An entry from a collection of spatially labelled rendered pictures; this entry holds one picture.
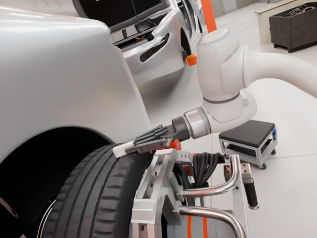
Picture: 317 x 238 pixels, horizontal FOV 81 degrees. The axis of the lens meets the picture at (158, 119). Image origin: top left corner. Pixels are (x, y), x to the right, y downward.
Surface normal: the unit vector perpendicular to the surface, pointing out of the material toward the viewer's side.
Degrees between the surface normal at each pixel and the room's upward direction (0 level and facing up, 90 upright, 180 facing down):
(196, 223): 11
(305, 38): 90
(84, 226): 31
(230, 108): 96
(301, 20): 90
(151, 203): 0
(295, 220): 0
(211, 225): 19
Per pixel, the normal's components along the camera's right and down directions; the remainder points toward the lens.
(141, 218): -0.43, -0.22
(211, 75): -0.55, 0.59
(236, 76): -0.26, 0.61
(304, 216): -0.35, -0.84
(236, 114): 0.21, 0.44
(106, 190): -0.41, -0.66
